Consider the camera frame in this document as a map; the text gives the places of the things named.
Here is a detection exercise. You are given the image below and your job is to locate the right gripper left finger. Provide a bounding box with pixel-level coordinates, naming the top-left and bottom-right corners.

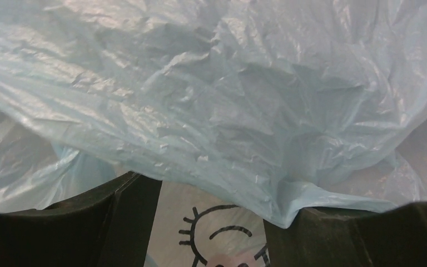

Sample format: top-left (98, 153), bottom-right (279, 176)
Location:
top-left (0, 172), bottom-right (162, 266)

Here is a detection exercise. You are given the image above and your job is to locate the blue plastic bag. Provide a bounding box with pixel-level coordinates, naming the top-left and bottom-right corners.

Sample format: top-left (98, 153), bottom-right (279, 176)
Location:
top-left (0, 1), bottom-right (427, 226)

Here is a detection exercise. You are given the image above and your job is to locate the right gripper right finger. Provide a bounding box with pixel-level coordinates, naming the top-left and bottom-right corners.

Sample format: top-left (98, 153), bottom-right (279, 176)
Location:
top-left (264, 202), bottom-right (427, 266)

